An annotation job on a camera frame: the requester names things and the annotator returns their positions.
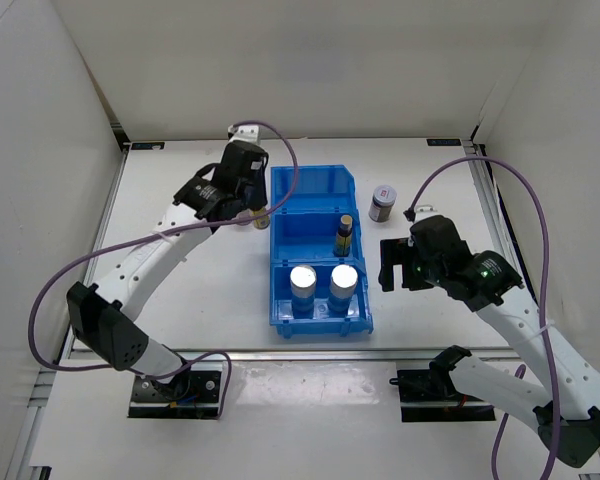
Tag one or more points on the aluminium frame rail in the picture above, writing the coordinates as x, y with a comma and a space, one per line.
122, 140
44, 381
495, 232

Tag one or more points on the left blue corner label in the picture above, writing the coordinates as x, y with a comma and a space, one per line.
147, 146

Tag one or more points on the left aluminium frame rail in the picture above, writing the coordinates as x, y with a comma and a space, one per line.
122, 140

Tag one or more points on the blue corner label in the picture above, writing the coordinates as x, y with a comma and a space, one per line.
443, 142
147, 146

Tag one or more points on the right dark sauce jar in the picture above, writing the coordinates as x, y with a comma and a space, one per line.
382, 202

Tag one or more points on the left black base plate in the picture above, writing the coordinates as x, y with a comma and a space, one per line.
200, 401

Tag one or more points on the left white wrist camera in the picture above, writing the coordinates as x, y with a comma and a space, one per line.
249, 133

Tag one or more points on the front aluminium frame rail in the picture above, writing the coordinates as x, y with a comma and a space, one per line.
44, 381

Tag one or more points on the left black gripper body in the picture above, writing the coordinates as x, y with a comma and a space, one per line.
254, 194

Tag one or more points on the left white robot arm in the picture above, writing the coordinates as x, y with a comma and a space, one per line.
103, 314

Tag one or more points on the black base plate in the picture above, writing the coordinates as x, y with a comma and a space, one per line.
421, 402
200, 401

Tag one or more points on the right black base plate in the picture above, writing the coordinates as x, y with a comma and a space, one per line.
421, 402

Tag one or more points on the silver-lid shaker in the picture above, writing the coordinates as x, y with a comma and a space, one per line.
303, 282
343, 283

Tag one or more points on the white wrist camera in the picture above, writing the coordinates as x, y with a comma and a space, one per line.
420, 212
249, 133

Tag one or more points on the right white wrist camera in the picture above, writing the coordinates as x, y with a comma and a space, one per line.
420, 212

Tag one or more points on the right aluminium frame rail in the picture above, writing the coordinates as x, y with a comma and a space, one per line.
495, 232

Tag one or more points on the right blue corner label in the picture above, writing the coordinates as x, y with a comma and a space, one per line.
443, 142

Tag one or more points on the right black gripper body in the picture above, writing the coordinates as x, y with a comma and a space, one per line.
429, 268

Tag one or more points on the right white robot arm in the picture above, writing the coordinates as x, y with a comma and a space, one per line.
563, 407

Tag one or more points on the blue three-compartment plastic bin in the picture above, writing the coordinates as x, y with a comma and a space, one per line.
303, 231

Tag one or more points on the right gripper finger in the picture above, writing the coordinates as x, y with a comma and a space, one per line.
413, 277
394, 252

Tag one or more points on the yellow-label small bottle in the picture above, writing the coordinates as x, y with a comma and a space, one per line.
260, 218
342, 244

